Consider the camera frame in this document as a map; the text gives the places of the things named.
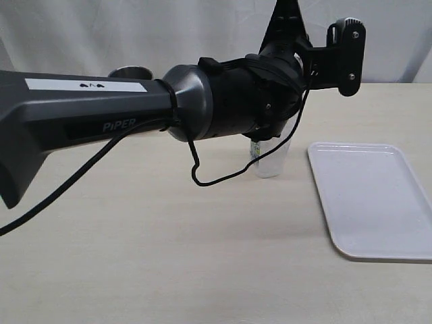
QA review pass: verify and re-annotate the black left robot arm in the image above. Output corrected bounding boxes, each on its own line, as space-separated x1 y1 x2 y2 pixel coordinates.
1 1 307 208

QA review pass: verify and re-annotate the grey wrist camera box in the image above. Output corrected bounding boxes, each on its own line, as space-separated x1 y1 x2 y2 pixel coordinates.
306 18 367 97

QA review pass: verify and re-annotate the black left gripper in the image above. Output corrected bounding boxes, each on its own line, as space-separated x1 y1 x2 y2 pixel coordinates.
258 1 313 64

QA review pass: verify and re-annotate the white backdrop curtain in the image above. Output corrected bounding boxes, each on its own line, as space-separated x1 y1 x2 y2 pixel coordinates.
1 1 431 83

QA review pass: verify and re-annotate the black camera cable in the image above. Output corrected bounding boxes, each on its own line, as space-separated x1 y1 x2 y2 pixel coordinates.
0 55 320 237

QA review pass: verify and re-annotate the clear tall plastic container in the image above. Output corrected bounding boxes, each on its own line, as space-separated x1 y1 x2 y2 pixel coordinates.
250 119 294 178

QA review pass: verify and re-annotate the white plastic tray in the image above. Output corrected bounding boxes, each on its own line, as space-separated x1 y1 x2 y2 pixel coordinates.
307 142 431 263

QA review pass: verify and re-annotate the stainless steel cup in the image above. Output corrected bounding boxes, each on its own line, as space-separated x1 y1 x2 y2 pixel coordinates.
108 65 153 80

